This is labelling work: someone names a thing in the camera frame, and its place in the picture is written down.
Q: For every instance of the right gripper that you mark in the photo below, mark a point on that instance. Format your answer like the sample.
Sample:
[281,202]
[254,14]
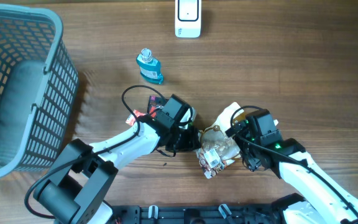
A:
[240,124]

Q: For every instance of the beige snack bag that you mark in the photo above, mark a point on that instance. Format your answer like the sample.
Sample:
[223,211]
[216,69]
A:
[217,150]

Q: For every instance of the blue mouthwash bottle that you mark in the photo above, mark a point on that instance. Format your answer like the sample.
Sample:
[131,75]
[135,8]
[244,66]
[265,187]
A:
[150,67]

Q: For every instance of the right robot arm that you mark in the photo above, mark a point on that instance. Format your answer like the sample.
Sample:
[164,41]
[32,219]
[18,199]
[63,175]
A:
[318,199]

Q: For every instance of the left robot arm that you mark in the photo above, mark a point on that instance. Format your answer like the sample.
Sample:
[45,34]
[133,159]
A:
[73,190]

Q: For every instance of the white barcode scanner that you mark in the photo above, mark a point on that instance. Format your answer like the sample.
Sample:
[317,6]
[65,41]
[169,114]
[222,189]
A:
[188,18]

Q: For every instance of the grey plastic shopping basket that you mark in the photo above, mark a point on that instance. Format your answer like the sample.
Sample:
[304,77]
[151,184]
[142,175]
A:
[38,85]

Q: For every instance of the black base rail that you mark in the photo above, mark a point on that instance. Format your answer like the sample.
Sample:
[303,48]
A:
[246,214]

